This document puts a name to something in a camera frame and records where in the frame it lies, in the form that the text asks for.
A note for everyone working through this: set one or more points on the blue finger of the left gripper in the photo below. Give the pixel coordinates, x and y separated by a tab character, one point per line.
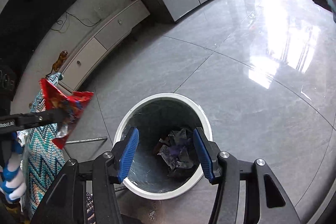
32	120

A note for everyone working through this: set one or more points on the zigzag knitted table cover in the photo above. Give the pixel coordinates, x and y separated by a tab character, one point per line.
42	161

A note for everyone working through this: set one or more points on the trash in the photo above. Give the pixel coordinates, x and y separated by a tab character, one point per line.
176	150

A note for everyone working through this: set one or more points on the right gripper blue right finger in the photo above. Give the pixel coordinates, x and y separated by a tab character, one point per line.
210	156

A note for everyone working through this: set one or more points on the golden tiger figurine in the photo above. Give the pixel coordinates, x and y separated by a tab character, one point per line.
59	62

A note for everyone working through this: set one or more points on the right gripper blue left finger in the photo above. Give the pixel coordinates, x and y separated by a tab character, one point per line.
119	160

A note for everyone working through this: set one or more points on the left hand blue white glove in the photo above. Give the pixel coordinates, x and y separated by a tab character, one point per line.
13	183

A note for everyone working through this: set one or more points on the black wall television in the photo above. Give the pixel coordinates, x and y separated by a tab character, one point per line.
24	24

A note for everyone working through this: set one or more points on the red snack bag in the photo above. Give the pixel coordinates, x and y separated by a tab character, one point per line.
70	107

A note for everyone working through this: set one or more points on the white tv cabinet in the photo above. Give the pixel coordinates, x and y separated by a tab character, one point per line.
95	47

